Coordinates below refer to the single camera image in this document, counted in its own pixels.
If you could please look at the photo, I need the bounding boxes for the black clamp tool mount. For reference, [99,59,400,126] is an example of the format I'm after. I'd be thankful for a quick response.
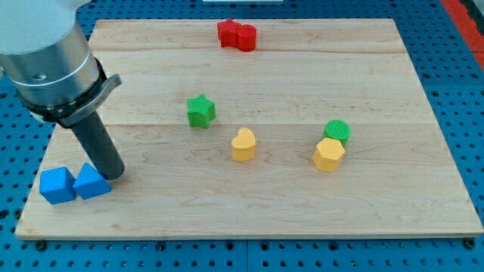
[17,59,122,128]

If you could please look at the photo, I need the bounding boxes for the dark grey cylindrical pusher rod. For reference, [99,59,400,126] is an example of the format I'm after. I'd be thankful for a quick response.
[71,112,125,180]

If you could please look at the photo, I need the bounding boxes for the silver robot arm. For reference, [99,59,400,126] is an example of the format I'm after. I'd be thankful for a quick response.
[1,0,125,180]

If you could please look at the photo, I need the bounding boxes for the yellow heart block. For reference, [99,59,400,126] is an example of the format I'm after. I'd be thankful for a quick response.
[231,128,256,162]

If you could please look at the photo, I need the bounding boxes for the green circle block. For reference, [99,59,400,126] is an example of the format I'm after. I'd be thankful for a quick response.
[322,119,352,147]

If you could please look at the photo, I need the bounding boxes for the blue triangle block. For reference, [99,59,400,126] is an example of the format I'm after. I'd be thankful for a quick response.
[73,162,112,199]

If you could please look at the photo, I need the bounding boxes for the blue cube block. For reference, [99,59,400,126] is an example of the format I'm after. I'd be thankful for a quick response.
[39,167,76,205]

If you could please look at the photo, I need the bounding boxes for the green star block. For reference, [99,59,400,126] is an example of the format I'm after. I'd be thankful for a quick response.
[187,94,216,128]

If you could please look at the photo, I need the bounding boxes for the wooden board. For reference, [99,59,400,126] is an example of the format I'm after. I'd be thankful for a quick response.
[15,19,483,240]

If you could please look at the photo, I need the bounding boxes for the red star block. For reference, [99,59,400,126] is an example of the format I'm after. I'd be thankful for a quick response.
[216,18,241,48]

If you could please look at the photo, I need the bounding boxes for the red cylinder block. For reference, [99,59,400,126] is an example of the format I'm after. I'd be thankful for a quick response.
[236,24,257,52]

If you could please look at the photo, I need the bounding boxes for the yellow hexagon block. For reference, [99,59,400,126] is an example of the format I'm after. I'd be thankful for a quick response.
[312,138,346,172]

